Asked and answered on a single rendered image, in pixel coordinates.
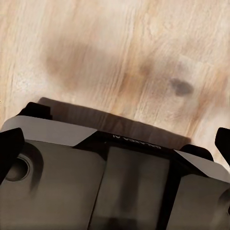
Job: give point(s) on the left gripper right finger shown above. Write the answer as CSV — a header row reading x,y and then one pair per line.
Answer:
x,y
222,142

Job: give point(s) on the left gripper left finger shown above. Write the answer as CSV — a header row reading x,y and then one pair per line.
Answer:
x,y
11,144

